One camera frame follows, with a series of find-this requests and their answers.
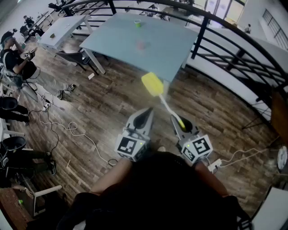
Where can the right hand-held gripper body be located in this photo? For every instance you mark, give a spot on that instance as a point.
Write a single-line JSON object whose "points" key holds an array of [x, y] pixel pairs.
{"points": [[199, 146]]}

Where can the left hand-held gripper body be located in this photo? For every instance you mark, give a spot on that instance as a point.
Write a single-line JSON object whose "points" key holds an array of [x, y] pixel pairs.
{"points": [[127, 146]]}

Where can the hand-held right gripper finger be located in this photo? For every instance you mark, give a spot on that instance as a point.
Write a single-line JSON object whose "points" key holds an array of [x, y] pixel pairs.
{"points": [[177, 130], [195, 130]]}

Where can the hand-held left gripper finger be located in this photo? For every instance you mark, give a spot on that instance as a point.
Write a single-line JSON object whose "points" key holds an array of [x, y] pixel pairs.
{"points": [[130, 121], [149, 128]]}

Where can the yellow sponge brush white handle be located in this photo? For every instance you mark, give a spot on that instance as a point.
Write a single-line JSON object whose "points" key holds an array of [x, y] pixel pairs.
{"points": [[153, 84]]}

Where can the pink translucent cup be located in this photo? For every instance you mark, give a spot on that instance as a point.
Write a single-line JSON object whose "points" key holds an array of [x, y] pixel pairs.
{"points": [[141, 45]]}

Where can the green cup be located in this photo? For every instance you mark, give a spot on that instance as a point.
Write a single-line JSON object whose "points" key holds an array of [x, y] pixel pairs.
{"points": [[137, 23]]}

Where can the person's left forearm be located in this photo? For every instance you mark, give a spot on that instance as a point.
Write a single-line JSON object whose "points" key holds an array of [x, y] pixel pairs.
{"points": [[112, 176]]}

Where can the person's right forearm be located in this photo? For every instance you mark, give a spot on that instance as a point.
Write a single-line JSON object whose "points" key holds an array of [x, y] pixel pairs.
{"points": [[211, 179]]}

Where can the white power strip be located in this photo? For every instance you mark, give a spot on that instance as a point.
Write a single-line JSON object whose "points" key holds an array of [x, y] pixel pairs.
{"points": [[46, 107], [214, 165]]}

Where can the white paper slip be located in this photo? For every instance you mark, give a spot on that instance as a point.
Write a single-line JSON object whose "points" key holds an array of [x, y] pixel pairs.
{"points": [[91, 76]]}

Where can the person's black shirt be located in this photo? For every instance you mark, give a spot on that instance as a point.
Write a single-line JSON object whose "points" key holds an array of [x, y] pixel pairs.
{"points": [[157, 213]]}

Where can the dark blue chair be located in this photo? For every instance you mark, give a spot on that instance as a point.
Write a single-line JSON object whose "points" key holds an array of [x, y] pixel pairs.
{"points": [[74, 58]]}

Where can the white round stool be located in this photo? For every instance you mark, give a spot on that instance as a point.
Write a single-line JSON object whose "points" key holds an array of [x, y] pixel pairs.
{"points": [[283, 158]]}

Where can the wooden table with metal legs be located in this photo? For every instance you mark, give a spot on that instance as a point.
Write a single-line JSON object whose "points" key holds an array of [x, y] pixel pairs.
{"points": [[280, 112]]}

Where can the black metal railing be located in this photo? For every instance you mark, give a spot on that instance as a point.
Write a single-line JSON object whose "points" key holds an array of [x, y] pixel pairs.
{"points": [[203, 29]]}

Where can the white table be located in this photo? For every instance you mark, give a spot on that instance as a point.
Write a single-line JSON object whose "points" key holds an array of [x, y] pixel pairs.
{"points": [[63, 27]]}

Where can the small olive bowl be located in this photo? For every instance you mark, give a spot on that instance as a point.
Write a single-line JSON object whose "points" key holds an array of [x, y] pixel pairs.
{"points": [[52, 35]]}

